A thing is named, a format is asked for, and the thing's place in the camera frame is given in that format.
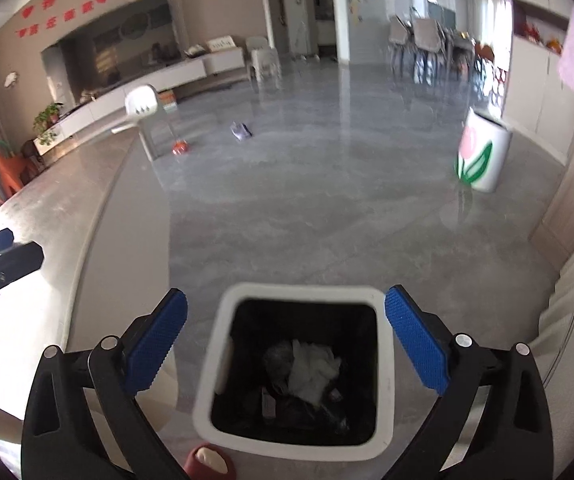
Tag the small white child chair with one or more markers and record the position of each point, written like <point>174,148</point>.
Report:
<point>257,43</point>

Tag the grey dining chair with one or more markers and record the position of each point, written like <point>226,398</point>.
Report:
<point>429,40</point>
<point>399,35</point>

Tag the white trash bin black liner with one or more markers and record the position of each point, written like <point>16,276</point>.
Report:
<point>297,292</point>

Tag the dining table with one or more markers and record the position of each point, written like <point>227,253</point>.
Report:
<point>461,42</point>

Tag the green potted plant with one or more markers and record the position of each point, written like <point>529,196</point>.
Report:
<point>47,115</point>

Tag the white cloud wall decoration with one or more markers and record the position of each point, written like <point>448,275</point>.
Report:
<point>12,78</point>

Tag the brown toy animal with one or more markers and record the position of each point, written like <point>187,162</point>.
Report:
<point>32,155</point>

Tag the person's foot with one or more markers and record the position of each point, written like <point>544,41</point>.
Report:
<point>212,460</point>

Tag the white bin tulip print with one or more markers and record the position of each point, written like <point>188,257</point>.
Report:
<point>487,160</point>

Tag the large wall television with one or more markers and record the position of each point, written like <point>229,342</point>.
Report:
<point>107,50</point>

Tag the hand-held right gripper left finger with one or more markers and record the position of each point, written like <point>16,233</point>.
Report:
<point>157,340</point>

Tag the small orange floor toy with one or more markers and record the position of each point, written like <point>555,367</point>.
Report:
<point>180,147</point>

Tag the white wall cabinet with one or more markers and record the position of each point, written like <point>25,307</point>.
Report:
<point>532,85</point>

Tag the orange dinosaur toy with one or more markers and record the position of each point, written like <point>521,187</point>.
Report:
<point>9,170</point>

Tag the purple white cloth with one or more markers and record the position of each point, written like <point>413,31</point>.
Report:
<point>242,131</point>

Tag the crumpled white tissue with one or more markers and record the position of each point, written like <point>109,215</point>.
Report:
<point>312,370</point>

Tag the long white television cabinet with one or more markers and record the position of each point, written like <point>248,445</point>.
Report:
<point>187,72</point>

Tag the orange box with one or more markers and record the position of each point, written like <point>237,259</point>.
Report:
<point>168,99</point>

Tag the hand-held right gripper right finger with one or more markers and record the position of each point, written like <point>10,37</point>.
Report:
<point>417,340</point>

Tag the white plastic chair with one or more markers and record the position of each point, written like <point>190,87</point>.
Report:
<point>142,100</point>

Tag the white plastic stool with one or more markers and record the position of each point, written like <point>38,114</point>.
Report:
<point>266,62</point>

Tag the white picture frame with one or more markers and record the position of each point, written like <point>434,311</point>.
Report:
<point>221,43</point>

